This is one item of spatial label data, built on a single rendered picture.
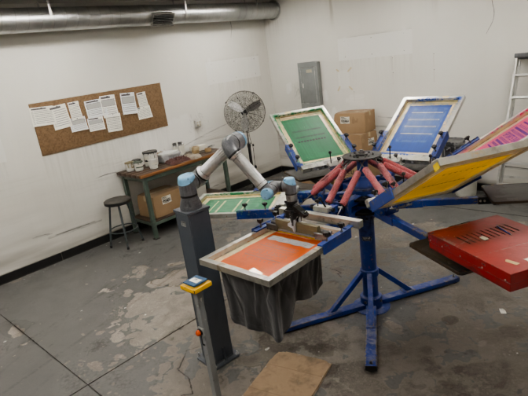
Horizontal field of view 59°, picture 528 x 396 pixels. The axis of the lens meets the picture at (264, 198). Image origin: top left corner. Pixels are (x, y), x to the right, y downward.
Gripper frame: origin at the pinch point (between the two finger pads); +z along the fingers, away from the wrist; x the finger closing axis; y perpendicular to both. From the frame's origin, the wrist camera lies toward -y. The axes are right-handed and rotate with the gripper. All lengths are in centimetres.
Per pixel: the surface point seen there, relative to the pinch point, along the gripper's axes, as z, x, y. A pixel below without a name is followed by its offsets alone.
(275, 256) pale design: 5.4, 30.6, -6.3
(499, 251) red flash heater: -9, 1, -124
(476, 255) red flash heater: -9, 9, -117
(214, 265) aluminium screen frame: 3, 61, 15
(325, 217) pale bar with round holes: -2.7, -20.6, -8.3
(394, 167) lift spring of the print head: -21, -88, -24
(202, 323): 30, 80, 11
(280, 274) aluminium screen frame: 3, 51, -29
